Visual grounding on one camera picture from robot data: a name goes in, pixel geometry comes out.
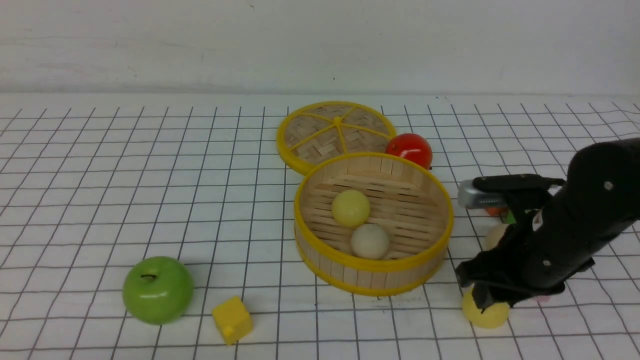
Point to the red tomato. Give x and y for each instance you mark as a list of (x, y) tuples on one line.
[(412, 147)]

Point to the pink cube block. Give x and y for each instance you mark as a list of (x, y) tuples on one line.
[(542, 298)]

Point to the white grid tablecloth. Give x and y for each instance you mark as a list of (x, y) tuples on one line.
[(89, 192)]

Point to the white bun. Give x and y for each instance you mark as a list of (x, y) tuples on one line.
[(370, 241), (494, 235)]

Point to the orange cube block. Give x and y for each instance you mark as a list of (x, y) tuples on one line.
[(496, 211)]

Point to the green apple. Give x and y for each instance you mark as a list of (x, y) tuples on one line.
[(158, 290)]

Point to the bamboo steamer tray yellow rim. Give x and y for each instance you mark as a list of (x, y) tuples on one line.
[(406, 201)]

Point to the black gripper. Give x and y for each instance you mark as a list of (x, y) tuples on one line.
[(531, 262)]

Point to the yellow cube block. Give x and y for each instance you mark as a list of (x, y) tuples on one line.
[(232, 320)]

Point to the green cube block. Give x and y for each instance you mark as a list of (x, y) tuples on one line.
[(509, 218)]

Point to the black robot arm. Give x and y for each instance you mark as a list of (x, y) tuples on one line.
[(603, 167)]

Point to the woven bamboo steamer lid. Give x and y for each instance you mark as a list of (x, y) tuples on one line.
[(319, 132)]

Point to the yellow bun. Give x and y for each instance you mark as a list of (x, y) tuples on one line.
[(490, 318), (351, 208)]

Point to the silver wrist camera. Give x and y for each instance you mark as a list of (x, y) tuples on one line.
[(469, 197)]

